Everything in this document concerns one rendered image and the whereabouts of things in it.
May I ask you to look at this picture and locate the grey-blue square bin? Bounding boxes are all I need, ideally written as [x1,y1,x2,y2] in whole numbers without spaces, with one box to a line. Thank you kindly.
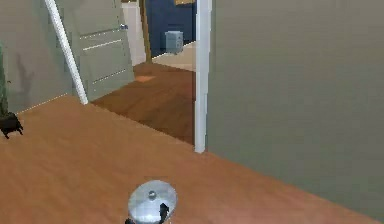
[164,30,185,55]

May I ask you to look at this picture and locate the white room door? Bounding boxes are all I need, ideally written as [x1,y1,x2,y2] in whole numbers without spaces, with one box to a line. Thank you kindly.
[121,1,147,67]

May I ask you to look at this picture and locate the green house plant black pot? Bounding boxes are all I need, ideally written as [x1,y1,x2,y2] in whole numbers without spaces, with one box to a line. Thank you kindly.
[0,41,25,140]

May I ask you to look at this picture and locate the grey-green room door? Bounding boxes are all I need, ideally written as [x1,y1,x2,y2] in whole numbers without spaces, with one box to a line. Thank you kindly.
[54,0,136,103]

